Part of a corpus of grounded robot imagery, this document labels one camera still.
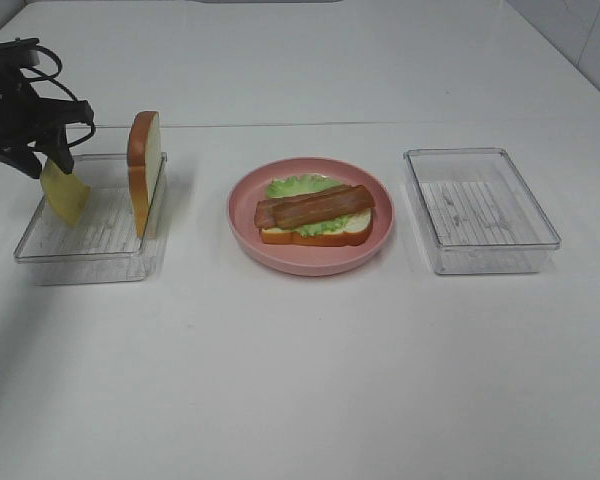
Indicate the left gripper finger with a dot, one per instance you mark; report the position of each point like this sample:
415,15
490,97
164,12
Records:
23,159
53,143

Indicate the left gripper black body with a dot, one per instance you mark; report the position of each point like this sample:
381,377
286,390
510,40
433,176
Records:
32,100

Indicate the yellow cheese slice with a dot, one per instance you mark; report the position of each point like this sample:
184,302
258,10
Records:
65,193

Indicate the bread slice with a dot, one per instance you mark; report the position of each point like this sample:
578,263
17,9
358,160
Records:
143,160
355,232

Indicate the bacon strip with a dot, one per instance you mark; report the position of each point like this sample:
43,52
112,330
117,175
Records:
263,217
323,207

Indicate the green lettuce leaf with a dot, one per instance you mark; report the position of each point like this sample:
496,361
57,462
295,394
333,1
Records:
308,184

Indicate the left clear plastic tray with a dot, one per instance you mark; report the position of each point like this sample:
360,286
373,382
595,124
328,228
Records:
104,246

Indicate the clear plastic tray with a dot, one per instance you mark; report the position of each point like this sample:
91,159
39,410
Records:
104,246
476,213

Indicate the pink round plate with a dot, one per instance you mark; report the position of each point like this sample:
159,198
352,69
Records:
307,260

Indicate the right clear plastic tray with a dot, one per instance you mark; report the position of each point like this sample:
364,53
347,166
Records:
476,213

